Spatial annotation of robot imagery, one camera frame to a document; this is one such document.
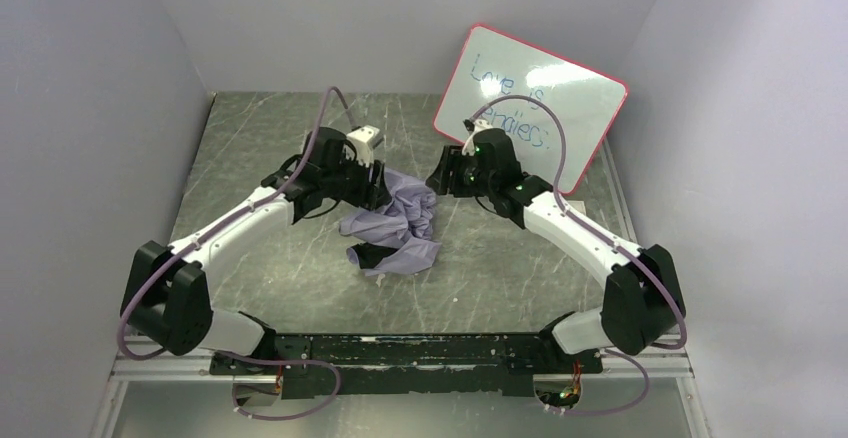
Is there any lilac folding umbrella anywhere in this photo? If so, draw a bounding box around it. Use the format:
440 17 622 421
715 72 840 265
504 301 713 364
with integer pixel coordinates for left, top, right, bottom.
339 169 441 276

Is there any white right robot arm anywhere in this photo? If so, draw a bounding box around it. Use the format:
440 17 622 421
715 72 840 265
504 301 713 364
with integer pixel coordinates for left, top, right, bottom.
426 129 686 356

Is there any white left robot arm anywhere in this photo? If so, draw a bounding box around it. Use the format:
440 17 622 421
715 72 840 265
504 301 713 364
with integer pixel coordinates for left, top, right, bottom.
118 125 390 362

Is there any red framed whiteboard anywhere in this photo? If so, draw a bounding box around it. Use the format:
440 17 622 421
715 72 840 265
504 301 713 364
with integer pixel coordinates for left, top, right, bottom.
433 24 629 195

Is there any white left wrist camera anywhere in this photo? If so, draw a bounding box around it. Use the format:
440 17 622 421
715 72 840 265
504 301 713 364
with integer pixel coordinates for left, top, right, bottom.
346 125 384 167

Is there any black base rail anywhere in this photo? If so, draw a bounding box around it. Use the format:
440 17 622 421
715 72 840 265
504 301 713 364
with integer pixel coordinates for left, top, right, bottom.
199 314 602 399

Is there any aluminium frame rail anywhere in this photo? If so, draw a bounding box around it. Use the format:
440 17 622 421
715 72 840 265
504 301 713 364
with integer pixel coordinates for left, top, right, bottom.
89 136 713 438

